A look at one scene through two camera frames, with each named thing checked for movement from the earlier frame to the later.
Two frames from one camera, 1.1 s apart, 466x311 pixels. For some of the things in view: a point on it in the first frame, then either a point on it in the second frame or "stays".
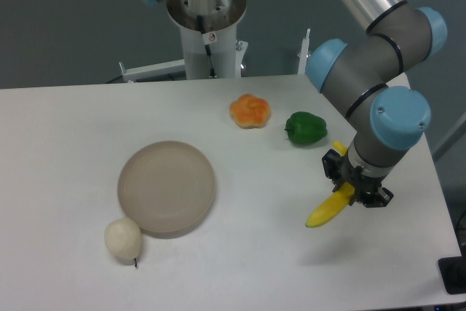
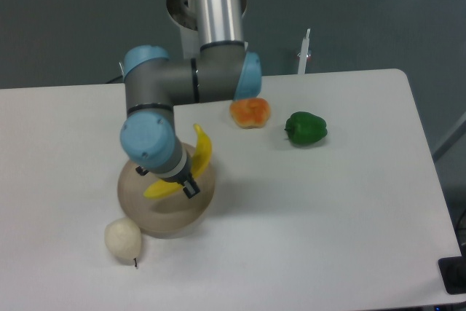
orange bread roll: (248, 111) stays
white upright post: (303, 54) stays
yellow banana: (337, 203) to (198, 161)
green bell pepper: (304, 127) stays
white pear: (124, 240) stays
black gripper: (340, 169) to (191, 188)
